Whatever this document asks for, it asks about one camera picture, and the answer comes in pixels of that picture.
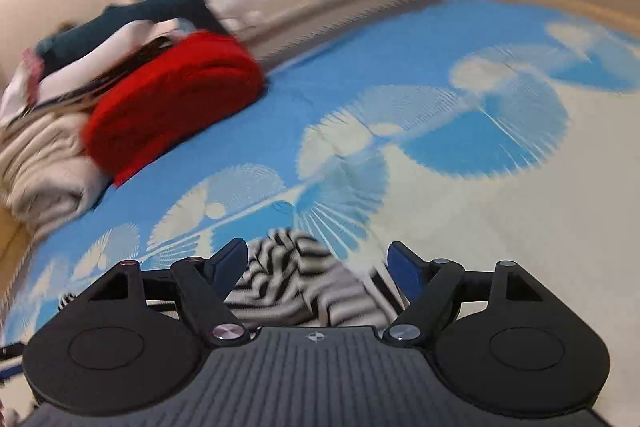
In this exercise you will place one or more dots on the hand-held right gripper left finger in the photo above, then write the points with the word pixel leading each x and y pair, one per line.
pixel 227 264

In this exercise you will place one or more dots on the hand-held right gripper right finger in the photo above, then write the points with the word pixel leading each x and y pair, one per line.
pixel 407 269

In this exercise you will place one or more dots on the black white striped hoodie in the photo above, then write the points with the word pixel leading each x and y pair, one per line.
pixel 280 277

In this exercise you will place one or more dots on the stack of folded white clothes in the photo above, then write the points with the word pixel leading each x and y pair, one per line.
pixel 100 82

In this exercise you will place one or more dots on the blue printed bed mat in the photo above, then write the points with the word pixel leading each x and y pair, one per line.
pixel 500 217

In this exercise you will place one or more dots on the red folded blanket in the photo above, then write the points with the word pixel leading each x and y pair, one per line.
pixel 180 97

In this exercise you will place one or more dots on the cream folded blanket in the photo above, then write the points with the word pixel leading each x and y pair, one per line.
pixel 55 202
pixel 40 142

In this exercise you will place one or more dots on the wooden headboard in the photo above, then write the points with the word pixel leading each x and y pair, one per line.
pixel 12 232

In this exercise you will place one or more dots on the white folded quilt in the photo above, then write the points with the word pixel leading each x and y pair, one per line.
pixel 125 47

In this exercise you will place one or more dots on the teal shark plush toy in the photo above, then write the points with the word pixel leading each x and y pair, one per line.
pixel 145 9

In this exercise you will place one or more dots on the white and pink cloth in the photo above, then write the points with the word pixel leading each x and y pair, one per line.
pixel 20 87

